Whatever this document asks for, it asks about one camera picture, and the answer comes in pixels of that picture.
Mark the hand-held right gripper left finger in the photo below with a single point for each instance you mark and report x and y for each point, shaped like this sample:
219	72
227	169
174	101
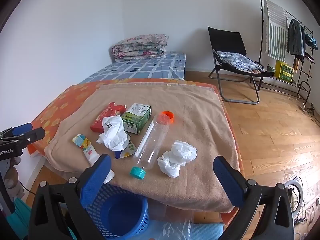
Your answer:
95	180

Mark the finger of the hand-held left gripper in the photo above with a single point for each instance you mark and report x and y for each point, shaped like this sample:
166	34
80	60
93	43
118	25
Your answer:
33	135
22	129

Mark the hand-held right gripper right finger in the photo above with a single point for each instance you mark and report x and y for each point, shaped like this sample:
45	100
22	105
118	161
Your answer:
226	180

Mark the colourful tube wrapper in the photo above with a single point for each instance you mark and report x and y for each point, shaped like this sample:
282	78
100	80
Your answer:
91	155

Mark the blue plastic basket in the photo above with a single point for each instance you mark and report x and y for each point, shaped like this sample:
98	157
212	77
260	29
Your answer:
120	212

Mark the blue yellow snack wrapper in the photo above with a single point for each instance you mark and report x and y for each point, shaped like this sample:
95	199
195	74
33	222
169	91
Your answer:
126	151

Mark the teal bottle cap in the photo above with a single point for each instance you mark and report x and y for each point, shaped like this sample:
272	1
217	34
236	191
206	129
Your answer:
137	173

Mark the white tissue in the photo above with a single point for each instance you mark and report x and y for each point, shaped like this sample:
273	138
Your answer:
175	158

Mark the clear plastic bottle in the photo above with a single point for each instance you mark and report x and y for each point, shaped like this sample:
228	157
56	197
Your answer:
152	145

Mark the red carton box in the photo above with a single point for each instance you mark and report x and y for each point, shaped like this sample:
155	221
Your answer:
107	111

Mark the green milk carton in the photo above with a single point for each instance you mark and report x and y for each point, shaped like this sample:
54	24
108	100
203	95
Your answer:
137	116

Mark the orange bottle cap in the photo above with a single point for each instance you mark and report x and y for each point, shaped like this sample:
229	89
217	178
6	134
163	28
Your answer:
167	116

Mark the person's left hand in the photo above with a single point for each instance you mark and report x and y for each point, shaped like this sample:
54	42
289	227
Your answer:
13	177

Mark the beige blanket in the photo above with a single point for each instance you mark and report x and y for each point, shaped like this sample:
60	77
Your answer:
175	100

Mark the blue striped chair cushion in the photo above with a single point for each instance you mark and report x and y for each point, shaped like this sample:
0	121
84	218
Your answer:
237	61

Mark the blue checked bed sheet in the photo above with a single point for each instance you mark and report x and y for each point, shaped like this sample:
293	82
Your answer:
140	67

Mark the yellow crate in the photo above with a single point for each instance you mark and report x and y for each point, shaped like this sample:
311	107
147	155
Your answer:
283	72

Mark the folded floral quilt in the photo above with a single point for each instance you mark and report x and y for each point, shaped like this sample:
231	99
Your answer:
140	47

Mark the black folding chair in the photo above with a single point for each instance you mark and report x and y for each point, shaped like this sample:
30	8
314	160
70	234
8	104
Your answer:
225	38

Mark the black metal clothes rack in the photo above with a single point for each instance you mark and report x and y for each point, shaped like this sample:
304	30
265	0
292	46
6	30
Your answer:
262	30

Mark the dark grey jacket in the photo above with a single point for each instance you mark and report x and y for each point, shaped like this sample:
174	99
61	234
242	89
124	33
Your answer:
295	38

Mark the white green striped cloth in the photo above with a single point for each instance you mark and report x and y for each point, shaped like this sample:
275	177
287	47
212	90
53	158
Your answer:
276	30

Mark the teal garment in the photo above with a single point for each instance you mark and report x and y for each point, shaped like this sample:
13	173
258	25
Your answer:
311	41

